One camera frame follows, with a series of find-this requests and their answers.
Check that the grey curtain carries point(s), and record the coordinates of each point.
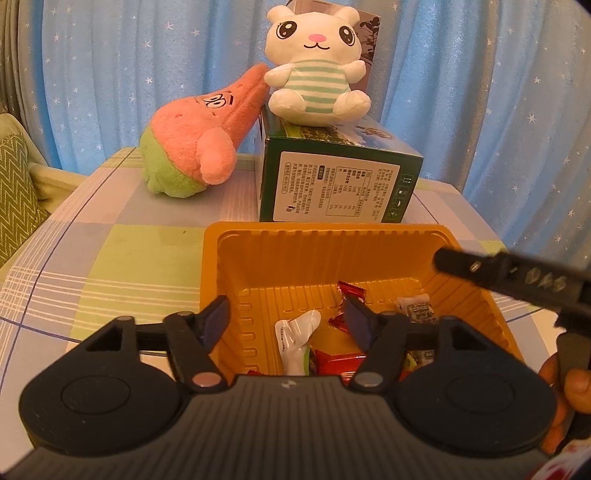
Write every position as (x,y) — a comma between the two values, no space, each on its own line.
(9,69)

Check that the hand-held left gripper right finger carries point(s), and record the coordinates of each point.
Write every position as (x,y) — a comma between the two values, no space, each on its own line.
(360,323)

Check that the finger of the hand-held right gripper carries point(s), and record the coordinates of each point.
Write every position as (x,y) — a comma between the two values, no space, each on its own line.
(461,265)

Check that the green brown candy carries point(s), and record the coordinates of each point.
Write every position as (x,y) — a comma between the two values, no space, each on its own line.
(418,359)

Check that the pale green sofa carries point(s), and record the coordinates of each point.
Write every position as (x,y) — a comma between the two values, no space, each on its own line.
(55,180)

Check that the pink green starfish plush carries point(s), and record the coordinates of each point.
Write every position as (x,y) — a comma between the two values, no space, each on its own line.
(194,134)

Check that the orange plastic tray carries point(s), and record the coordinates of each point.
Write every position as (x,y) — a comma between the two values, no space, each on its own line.
(277,258)

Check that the red bar packet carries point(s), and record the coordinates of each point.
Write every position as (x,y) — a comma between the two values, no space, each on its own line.
(337,362)

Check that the shiny red candy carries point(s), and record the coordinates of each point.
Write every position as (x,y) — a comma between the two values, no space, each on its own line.
(348,295)

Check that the long white green packet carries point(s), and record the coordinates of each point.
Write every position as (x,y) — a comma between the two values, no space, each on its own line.
(295,341)

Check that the green cardboard box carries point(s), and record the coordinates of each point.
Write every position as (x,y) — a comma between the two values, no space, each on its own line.
(332,184)

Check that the checked tablecloth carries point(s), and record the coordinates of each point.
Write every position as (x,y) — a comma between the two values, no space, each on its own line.
(138,258)

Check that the blue starry curtain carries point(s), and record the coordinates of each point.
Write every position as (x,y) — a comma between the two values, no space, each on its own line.
(461,92)

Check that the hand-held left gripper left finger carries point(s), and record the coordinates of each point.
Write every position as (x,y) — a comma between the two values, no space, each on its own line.
(214,319)

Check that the green zigzag cushion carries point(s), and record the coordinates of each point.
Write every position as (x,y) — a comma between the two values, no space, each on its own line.
(18,194)

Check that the red white printed cloth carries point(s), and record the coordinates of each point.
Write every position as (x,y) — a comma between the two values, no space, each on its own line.
(558,466)

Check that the white striped bunny plush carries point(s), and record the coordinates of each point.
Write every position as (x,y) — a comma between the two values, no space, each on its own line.
(318,83)

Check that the person's right hand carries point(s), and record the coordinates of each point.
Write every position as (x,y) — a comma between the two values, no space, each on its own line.
(579,390)

